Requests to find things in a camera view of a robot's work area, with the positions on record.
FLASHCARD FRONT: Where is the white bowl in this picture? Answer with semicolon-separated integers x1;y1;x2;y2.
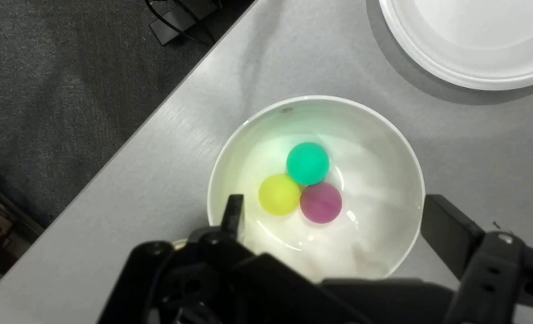
207;95;425;281

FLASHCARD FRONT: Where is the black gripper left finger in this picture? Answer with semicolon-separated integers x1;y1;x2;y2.
220;194;245;237

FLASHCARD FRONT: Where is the white round plate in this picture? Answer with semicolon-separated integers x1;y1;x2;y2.
378;0;533;92

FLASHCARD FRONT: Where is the yellow ball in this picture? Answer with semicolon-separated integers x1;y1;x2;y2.
260;173;301;216

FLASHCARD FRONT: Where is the green ball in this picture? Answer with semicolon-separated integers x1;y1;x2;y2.
287;142;330;185

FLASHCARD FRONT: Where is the magenta red ball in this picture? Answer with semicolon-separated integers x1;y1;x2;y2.
301;182;342;223

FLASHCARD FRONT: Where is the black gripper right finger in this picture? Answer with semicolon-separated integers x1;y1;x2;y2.
422;194;485;279

